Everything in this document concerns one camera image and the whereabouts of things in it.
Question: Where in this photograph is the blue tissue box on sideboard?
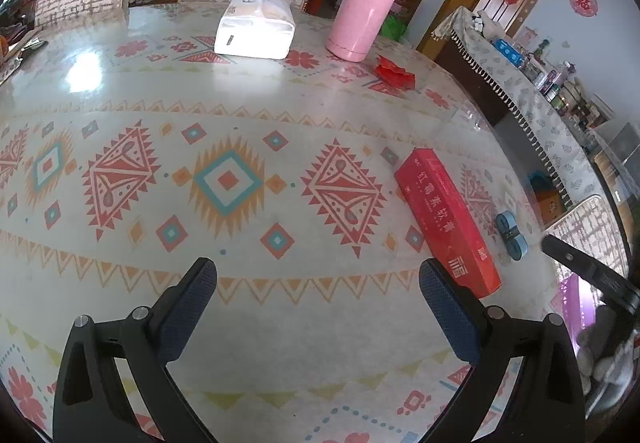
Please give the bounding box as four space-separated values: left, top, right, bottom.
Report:
492 39 525 68

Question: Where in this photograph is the chair with patterned cover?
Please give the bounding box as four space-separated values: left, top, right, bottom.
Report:
544 195 628 276

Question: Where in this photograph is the small light blue box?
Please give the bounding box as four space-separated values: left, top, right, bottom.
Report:
495 210 528 261

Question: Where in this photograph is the green plastic basket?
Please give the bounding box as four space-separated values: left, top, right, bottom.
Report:
380 14 407 41

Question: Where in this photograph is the patterned tablecloth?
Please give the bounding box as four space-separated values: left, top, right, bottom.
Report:
1 6 558 442

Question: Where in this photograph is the long red box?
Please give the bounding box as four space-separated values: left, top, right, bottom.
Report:
395 148 501 299

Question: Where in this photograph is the pink thermos bottle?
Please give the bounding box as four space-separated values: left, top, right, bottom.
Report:
326 0 395 63

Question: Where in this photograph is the purple plastic waste basket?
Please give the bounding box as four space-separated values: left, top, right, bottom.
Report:
550 274 600 351

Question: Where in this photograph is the white tissue pack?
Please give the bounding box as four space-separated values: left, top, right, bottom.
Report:
214 0 296 60

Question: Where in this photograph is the white gloved right hand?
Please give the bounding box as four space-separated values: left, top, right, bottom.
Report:
576 305 636 397

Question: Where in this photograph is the patterned sideboard cloth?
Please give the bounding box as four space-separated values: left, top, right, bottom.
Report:
432 7 605 207

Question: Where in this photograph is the crumpled red wrapper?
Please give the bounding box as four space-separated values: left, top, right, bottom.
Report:
374 55 416 90

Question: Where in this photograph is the dark wooden sideboard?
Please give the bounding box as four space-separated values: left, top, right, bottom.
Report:
435 39 514 126

